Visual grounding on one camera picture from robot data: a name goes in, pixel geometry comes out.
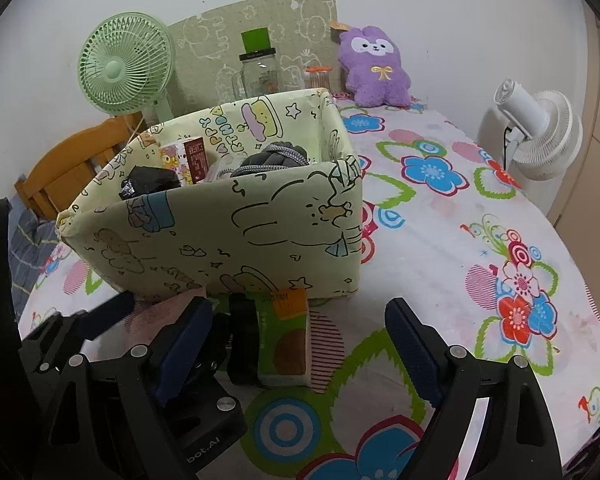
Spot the green tissue pack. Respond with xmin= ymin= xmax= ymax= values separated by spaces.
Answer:
xmin=254 ymin=289 xmax=311 ymax=387

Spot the pink paper packet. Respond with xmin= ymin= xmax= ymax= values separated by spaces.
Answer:
xmin=124 ymin=288 xmax=207 ymax=349

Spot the black plastic bag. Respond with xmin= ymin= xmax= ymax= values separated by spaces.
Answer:
xmin=119 ymin=166 xmax=181 ymax=200

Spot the clear bag of masks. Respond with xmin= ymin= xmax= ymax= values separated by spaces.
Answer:
xmin=204 ymin=153 xmax=247 ymax=183

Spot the grey drawstring pouch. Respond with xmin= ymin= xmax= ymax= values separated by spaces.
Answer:
xmin=230 ymin=142 xmax=310 ymax=177

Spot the cartoon tissue pack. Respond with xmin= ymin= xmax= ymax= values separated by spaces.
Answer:
xmin=160 ymin=136 xmax=209 ymax=186

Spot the grey plaid pillow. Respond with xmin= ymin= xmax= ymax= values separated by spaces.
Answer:
xmin=8 ymin=196 xmax=58 ymax=316

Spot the yellow cartoon fabric box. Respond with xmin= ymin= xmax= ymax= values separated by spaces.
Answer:
xmin=56 ymin=89 xmax=363 ymax=299

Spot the floral tablecloth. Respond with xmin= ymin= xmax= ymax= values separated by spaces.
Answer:
xmin=18 ymin=97 xmax=600 ymax=479

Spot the wooden door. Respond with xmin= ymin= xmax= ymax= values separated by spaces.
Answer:
xmin=548 ymin=6 xmax=600 ymax=289

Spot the glass mason jar mug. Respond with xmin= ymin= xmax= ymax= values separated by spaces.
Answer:
xmin=232 ymin=48 xmax=283 ymax=100

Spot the green desk fan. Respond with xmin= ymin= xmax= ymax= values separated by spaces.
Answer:
xmin=78 ymin=12 xmax=175 ymax=122

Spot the toothpick jar orange lid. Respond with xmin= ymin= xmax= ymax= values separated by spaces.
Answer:
xmin=303 ymin=66 xmax=332 ymax=91

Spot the purple plush bunny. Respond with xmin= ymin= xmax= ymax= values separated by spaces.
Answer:
xmin=338 ymin=26 xmax=412 ymax=107

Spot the green cup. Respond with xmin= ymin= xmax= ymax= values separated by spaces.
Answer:
xmin=242 ymin=27 xmax=271 ymax=54

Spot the white standing fan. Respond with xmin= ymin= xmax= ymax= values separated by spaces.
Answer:
xmin=477 ymin=79 xmax=588 ymax=224

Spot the green patterned cardboard panel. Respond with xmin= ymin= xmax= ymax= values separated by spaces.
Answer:
xmin=168 ymin=0 xmax=342 ymax=116

